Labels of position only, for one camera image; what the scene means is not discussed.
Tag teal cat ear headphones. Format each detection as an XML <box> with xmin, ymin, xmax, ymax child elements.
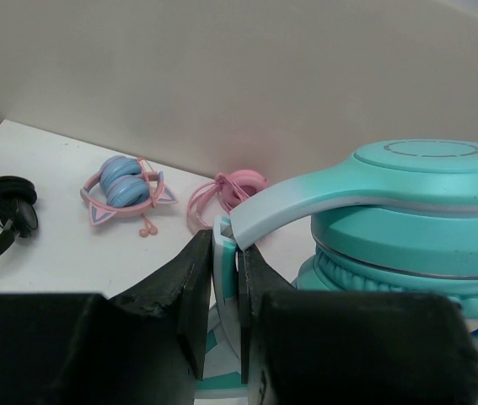
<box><xmin>196</xmin><ymin>139</ymin><xmax>478</xmax><ymax>401</ymax></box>

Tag pink gaming headset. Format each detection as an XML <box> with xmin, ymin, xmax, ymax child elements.
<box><xmin>186</xmin><ymin>170</ymin><xmax>269</xmax><ymax>235</ymax></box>

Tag black headphones back left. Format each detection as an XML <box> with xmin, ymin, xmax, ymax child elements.
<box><xmin>0</xmin><ymin>175</ymin><xmax>39</xmax><ymax>256</ymax></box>

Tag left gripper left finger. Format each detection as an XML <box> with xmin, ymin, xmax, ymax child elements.
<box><xmin>111</xmin><ymin>230</ymin><xmax>213</xmax><ymax>381</ymax></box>

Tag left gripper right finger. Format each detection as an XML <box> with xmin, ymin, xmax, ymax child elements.
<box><xmin>237</xmin><ymin>248</ymin><xmax>295</xmax><ymax>384</ymax></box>

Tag pink blue cat headphones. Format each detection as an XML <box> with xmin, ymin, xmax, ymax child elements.
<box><xmin>80</xmin><ymin>155</ymin><xmax>178</xmax><ymax>237</ymax></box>

